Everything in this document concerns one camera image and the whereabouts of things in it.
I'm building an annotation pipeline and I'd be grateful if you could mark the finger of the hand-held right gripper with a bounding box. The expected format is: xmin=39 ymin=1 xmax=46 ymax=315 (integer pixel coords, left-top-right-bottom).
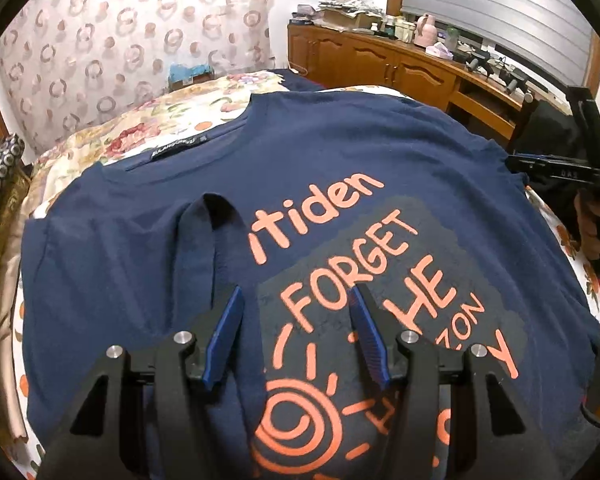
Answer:
xmin=504 ymin=152 xmax=581 ymax=181

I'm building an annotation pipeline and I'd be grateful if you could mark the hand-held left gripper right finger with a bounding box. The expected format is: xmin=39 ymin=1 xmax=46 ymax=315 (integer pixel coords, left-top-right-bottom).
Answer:
xmin=347 ymin=282 xmax=563 ymax=480

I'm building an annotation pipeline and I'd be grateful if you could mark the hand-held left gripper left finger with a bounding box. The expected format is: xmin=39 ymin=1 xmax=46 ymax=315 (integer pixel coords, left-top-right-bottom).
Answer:
xmin=40 ymin=285 xmax=246 ymax=480

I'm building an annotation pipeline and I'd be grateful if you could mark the navy printed t-shirt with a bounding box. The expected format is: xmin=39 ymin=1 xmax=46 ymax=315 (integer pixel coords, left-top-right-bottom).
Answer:
xmin=20 ymin=85 xmax=600 ymax=480

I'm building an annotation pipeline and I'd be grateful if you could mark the person's right hand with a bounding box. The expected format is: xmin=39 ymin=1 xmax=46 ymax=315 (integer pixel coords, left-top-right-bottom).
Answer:
xmin=575 ymin=192 xmax=600 ymax=261

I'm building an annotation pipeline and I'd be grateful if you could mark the orange dotted bedsheet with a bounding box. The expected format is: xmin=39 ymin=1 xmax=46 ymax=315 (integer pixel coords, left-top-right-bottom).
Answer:
xmin=7 ymin=95 xmax=600 ymax=480

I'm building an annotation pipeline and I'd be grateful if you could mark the black tool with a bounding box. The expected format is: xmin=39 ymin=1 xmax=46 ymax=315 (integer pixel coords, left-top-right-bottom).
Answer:
xmin=462 ymin=47 xmax=501 ymax=73
xmin=500 ymin=72 xmax=531 ymax=96

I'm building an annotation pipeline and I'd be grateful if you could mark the pink vase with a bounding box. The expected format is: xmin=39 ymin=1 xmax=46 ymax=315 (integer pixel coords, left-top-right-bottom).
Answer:
xmin=414 ymin=13 xmax=438 ymax=48

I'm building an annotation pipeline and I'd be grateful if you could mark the wooden sideboard cabinet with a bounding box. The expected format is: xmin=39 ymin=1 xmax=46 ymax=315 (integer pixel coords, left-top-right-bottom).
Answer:
xmin=286 ymin=20 xmax=536 ymax=141

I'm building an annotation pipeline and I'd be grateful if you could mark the floral blanket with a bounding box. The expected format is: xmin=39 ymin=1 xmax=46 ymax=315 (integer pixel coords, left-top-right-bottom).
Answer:
xmin=30 ymin=72 xmax=291 ymax=221

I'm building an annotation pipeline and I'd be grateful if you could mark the gold satin cloth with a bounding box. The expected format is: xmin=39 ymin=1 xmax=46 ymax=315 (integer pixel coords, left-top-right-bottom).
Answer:
xmin=0 ymin=175 xmax=31 ymax=443

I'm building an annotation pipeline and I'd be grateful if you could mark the navy sheet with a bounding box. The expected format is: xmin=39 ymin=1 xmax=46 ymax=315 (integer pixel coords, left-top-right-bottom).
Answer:
xmin=267 ymin=67 xmax=331 ymax=93

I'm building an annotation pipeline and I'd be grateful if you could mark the cardboard box with blue item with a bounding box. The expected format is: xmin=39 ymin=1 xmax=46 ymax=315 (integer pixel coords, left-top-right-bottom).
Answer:
xmin=167 ymin=62 xmax=216 ymax=91

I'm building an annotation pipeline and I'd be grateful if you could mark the circle print curtain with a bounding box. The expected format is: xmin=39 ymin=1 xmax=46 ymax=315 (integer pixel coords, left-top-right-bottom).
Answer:
xmin=0 ymin=0 xmax=281 ymax=156

